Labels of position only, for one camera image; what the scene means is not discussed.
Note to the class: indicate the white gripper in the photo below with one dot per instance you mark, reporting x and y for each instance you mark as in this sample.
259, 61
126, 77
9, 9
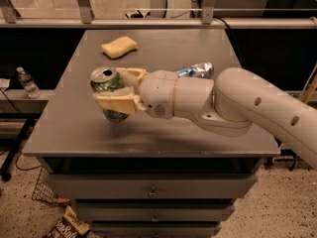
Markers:
158, 91

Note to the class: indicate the crushed green soda can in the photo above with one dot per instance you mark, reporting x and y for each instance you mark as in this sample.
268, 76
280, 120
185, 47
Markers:
103, 79

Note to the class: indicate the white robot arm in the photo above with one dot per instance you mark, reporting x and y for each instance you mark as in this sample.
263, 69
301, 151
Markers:
227, 105

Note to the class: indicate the crushed silver blue can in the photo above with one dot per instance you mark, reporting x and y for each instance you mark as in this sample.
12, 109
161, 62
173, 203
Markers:
199, 70

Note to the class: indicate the yellow sponge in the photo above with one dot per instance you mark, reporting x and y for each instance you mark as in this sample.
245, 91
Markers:
119, 47

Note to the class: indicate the grey drawer cabinet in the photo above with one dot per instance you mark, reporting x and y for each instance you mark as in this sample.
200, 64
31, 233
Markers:
73, 137

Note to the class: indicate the clear plastic water bottle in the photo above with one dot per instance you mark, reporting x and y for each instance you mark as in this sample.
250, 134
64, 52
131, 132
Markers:
28, 83

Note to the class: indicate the top grey drawer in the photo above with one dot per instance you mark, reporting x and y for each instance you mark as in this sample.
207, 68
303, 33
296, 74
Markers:
157, 186

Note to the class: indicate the grey drawer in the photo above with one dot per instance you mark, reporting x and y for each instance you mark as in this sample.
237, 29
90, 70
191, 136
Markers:
157, 186
154, 212
156, 229

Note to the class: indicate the middle grey drawer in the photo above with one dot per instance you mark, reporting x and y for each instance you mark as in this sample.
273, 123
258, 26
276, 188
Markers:
154, 212

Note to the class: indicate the bottom grey drawer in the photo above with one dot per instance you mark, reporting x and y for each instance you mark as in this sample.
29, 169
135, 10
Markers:
156, 229

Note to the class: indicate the black stand leg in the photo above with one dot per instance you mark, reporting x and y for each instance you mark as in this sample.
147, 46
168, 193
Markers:
4, 170

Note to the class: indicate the brown snack bag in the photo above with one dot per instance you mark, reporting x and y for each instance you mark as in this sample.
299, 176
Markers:
69, 226

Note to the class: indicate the wire mesh basket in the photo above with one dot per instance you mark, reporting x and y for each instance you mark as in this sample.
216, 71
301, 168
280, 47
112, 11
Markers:
42, 192

